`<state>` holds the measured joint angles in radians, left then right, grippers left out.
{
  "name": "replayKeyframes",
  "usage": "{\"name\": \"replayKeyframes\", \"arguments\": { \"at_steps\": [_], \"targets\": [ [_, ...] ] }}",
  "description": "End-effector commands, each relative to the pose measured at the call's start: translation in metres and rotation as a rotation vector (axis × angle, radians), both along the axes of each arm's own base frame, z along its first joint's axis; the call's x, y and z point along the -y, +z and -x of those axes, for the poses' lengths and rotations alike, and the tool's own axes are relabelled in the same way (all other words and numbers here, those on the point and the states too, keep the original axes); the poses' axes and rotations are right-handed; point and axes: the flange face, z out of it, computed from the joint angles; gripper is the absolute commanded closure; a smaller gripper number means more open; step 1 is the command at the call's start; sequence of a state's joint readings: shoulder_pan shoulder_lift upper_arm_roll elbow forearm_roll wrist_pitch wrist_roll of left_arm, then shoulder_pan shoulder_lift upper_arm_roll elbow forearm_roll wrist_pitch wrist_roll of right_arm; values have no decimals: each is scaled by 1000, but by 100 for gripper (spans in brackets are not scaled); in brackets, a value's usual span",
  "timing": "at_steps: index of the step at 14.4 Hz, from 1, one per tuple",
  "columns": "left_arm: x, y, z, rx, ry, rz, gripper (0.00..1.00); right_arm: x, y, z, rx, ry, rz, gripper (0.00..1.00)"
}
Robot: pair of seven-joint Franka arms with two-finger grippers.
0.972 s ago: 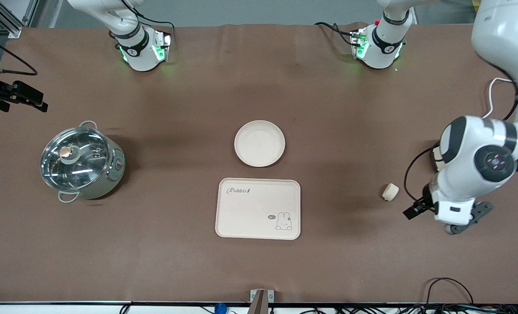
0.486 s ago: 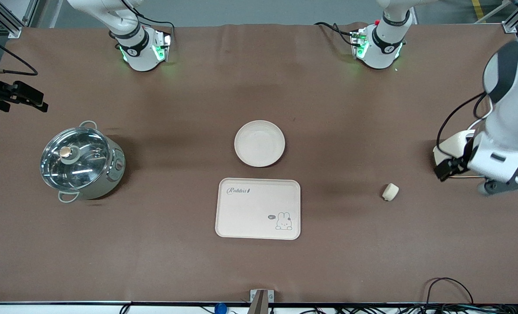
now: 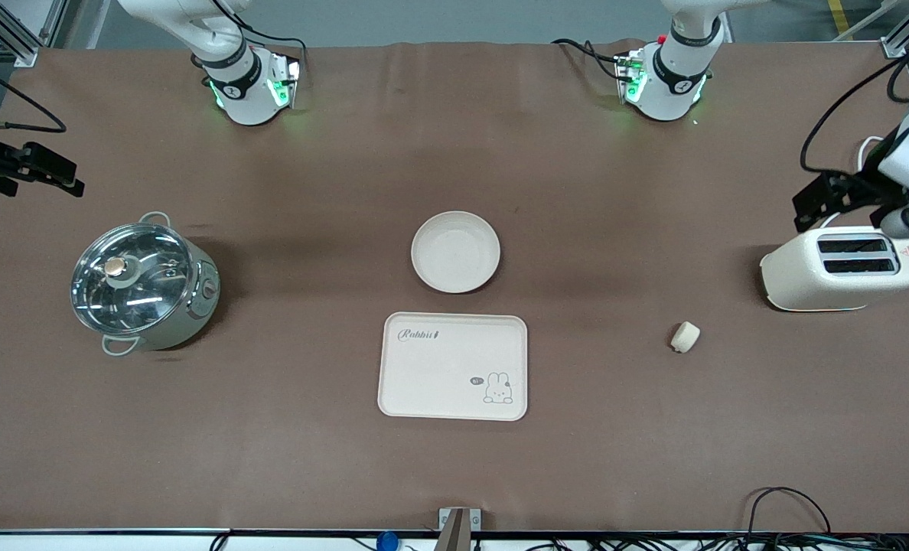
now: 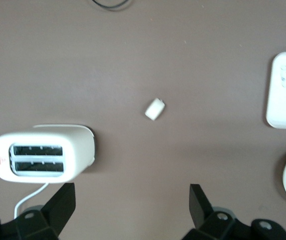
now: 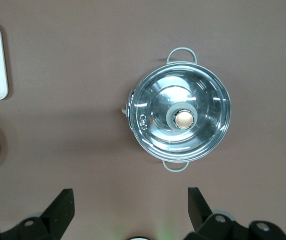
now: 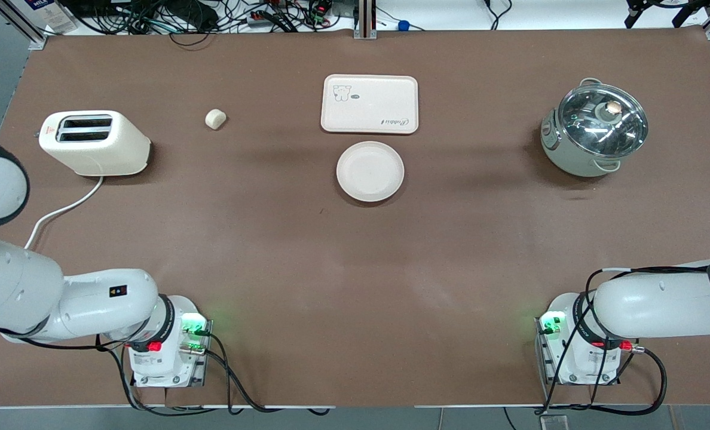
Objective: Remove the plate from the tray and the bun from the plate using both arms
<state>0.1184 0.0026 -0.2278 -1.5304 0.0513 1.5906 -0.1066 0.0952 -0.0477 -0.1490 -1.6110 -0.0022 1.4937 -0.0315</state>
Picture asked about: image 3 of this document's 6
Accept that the small white steamed bun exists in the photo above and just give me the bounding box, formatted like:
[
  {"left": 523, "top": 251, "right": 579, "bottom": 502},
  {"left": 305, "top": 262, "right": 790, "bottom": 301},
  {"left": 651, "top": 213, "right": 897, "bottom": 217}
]
[{"left": 670, "top": 321, "right": 702, "bottom": 355}]

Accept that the cream round plate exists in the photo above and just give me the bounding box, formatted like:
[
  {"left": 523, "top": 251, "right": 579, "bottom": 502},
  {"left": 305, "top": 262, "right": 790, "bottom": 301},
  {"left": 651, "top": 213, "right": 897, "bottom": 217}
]
[{"left": 410, "top": 210, "right": 502, "bottom": 295}]

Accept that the cream two-slot toaster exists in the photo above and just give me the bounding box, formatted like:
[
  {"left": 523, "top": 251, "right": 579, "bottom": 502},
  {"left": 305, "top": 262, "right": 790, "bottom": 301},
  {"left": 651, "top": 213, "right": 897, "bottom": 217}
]
[{"left": 759, "top": 226, "right": 909, "bottom": 313}]

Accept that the glass pot lid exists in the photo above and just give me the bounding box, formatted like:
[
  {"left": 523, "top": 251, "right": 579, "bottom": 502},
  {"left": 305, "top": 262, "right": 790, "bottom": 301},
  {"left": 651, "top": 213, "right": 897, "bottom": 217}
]
[{"left": 70, "top": 223, "right": 196, "bottom": 337}]

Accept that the pale green electric pot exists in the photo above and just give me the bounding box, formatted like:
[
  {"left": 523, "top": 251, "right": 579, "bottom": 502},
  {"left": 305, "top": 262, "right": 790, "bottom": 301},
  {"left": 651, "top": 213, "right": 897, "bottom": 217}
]
[{"left": 70, "top": 211, "right": 222, "bottom": 357}]

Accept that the brown table cover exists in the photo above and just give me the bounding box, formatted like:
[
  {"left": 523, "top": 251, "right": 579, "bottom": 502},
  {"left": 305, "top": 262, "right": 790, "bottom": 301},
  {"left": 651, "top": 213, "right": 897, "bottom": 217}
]
[{"left": 0, "top": 40, "right": 909, "bottom": 535}]

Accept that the cream rabbit print tray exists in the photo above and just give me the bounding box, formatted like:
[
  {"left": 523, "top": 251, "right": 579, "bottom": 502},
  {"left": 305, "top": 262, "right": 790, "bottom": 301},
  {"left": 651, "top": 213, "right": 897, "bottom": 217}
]
[{"left": 377, "top": 311, "right": 529, "bottom": 422}]

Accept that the white toaster power cord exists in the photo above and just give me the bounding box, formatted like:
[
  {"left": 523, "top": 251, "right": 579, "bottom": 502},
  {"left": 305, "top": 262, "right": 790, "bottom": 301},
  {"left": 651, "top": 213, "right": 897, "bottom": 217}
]
[{"left": 819, "top": 135, "right": 887, "bottom": 230}]

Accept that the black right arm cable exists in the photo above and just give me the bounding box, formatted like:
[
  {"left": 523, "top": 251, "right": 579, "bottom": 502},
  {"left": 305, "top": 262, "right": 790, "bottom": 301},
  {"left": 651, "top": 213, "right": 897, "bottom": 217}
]
[{"left": 0, "top": 54, "right": 68, "bottom": 135}]

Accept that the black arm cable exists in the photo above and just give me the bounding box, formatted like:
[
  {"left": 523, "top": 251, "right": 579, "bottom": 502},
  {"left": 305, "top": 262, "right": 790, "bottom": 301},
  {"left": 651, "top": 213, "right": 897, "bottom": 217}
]
[
  {"left": 0, "top": 54, "right": 68, "bottom": 135},
  {"left": 800, "top": 32, "right": 909, "bottom": 174}
]

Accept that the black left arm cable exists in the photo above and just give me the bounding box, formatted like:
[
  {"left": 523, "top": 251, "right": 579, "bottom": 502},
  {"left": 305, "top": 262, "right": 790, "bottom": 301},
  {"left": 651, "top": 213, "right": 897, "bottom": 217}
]
[{"left": 800, "top": 32, "right": 909, "bottom": 174}]

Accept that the black right base cable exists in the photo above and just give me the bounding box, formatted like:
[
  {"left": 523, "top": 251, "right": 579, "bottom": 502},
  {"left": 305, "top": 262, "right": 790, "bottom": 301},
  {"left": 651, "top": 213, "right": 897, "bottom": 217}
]
[{"left": 208, "top": 0, "right": 308, "bottom": 58}]

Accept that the black base cable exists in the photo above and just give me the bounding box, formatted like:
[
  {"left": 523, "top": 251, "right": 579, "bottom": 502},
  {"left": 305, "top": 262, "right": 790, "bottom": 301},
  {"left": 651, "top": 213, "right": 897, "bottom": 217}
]
[
  {"left": 208, "top": 0, "right": 308, "bottom": 58},
  {"left": 551, "top": 37, "right": 625, "bottom": 80}
]

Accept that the black looped cable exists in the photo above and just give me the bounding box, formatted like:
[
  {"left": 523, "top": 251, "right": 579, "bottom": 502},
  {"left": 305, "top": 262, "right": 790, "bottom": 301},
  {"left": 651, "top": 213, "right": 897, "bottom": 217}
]
[{"left": 744, "top": 486, "right": 834, "bottom": 538}]

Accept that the black left base cable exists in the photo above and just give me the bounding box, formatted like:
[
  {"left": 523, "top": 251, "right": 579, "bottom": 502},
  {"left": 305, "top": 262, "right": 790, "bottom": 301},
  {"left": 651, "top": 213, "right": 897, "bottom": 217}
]
[{"left": 551, "top": 37, "right": 625, "bottom": 80}]

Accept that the grey metal camera bracket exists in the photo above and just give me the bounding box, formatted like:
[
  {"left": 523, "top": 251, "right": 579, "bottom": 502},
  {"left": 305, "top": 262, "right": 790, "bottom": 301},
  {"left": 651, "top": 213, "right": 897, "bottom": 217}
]
[{"left": 433, "top": 507, "right": 482, "bottom": 551}]

